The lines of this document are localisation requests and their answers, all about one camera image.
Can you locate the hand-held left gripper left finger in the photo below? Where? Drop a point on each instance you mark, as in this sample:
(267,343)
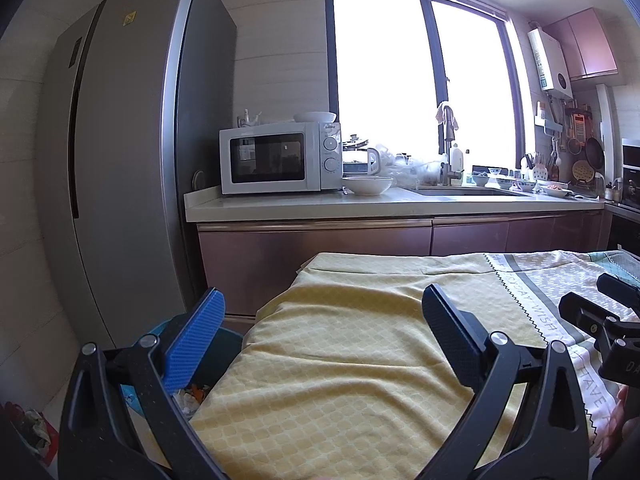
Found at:
(197,335)

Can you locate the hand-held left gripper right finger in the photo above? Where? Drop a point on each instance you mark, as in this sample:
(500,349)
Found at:
(450,330)

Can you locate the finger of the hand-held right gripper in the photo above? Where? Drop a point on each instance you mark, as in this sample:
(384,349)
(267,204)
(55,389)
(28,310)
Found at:
(620,290)
(587,317)

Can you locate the blue trash bin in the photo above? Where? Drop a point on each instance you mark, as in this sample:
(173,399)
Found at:
(230,350)

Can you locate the person's right hand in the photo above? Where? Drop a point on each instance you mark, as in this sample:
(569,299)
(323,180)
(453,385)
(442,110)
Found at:
(624,400)

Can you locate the yellow patterned tablecloth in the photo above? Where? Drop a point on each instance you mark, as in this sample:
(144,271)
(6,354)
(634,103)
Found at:
(350,360)

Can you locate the black built-in oven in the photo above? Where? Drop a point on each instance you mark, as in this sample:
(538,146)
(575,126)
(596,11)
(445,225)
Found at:
(631,180)

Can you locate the white plate with food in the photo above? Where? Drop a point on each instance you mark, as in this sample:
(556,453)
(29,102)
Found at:
(556,190)

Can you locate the round perforated trivet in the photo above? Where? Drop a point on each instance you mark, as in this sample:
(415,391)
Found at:
(582,171)

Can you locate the kitchen counter with cabinets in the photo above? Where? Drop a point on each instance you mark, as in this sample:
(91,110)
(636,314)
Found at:
(350,235)

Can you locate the black frying pan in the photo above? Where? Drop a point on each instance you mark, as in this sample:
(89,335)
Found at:
(594,152)

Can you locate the blue and white bowl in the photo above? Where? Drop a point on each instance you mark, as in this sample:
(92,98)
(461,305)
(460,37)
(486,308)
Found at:
(509,184)
(526,186)
(480,180)

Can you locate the white perforated utensil holder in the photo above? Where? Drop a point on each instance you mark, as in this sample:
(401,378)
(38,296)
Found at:
(538,172)

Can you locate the wide white bowl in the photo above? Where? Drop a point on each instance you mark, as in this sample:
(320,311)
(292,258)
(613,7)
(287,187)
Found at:
(367,186)

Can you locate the orange grater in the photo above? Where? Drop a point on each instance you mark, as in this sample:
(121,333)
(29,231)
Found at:
(578,127)

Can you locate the clear plastic bags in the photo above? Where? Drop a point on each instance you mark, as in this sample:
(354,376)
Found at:
(410,165)

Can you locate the steel kitchen faucet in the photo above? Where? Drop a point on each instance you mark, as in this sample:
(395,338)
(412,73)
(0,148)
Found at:
(449,160)

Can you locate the white soap bottle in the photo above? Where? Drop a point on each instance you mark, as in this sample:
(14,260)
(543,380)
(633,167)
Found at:
(456,157)

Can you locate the white electric kettle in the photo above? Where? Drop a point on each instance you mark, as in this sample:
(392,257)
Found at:
(374,162)

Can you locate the white microwave oven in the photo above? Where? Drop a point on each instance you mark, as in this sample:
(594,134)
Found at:
(265,160)

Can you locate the red and white bag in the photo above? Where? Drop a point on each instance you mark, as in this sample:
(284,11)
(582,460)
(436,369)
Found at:
(35,430)

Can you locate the grey refrigerator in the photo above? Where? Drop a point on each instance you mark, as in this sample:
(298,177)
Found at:
(125,160)

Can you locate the pink cloth on faucet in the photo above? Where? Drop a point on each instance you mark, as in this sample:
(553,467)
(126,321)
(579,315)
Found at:
(446,114)

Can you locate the white water heater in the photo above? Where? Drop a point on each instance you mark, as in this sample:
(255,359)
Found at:
(550,65)

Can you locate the shallow white bowl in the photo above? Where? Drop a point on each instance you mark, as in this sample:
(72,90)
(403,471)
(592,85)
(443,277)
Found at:
(315,117)

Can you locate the kitchen window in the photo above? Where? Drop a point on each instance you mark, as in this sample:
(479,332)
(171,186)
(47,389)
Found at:
(380,60)

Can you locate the white wall shelf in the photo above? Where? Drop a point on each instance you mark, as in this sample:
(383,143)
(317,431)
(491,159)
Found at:
(548,122)

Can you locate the pink wall cabinet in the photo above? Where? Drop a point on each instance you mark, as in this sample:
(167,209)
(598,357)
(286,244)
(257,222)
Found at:
(590,45)

